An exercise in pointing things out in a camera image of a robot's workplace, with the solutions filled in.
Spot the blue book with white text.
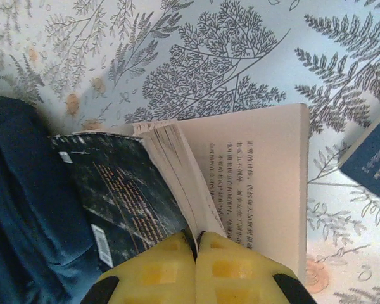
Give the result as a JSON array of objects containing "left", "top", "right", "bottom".
[{"left": 340, "top": 107, "right": 380, "bottom": 206}]

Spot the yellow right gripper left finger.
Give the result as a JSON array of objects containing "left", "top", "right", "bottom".
[{"left": 82, "top": 231, "right": 198, "bottom": 304}]

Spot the black starry cover book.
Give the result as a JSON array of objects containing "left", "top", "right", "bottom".
[{"left": 49, "top": 103, "right": 310, "bottom": 288}]

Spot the navy blue backpack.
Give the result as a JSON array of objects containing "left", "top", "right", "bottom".
[{"left": 0, "top": 94, "right": 104, "bottom": 304}]

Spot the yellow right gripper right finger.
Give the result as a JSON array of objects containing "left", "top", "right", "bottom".
[{"left": 194, "top": 231, "right": 318, "bottom": 304}]

